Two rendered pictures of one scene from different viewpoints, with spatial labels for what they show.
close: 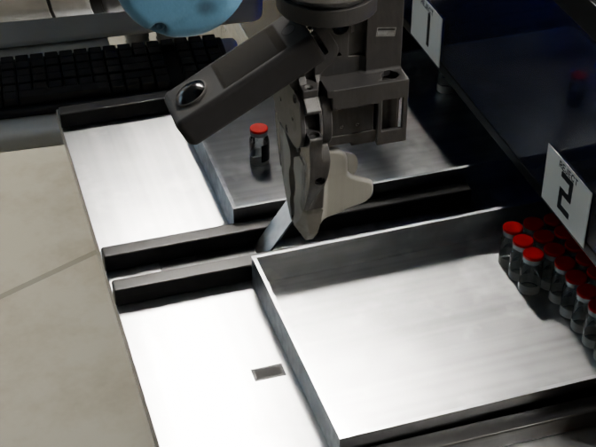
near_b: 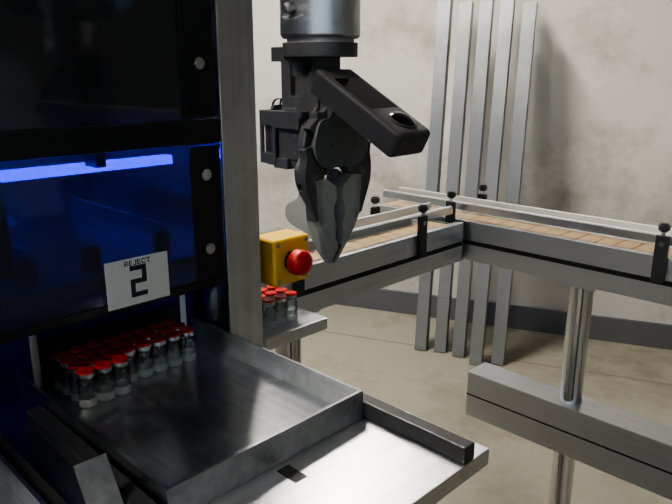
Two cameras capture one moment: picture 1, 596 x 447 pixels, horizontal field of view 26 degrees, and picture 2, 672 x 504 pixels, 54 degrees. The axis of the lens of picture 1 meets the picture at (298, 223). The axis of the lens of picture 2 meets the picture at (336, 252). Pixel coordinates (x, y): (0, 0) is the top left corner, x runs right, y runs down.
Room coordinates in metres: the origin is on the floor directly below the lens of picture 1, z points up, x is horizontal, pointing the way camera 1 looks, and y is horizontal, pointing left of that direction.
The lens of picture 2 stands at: (1.11, 0.56, 1.27)
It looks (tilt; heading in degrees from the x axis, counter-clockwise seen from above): 15 degrees down; 242
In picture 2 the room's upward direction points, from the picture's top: straight up
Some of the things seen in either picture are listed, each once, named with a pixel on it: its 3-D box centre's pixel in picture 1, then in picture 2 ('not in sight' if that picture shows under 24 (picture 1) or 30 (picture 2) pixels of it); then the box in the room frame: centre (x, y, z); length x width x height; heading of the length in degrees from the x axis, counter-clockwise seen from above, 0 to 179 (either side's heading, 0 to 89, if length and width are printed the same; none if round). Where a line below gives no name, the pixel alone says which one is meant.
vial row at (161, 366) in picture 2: (568, 287); (136, 361); (0.97, -0.26, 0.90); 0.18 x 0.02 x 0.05; 18
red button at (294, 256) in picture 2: not in sight; (297, 262); (0.71, -0.30, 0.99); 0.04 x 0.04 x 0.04; 17
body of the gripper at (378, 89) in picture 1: (335, 62); (315, 108); (0.82, -0.03, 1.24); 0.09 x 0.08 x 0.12; 107
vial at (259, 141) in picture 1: (259, 145); not in sight; (1.22, 0.04, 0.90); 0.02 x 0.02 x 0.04
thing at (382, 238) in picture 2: not in sight; (341, 250); (0.50, -0.57, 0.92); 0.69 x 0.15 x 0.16; 17
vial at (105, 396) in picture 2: (521, 258); (104, 380); (1.01, -0.22, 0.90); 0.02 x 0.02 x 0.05
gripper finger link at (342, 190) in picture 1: (335, 195); (329, 213); (0.80, -0.03, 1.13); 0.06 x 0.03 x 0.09; 107
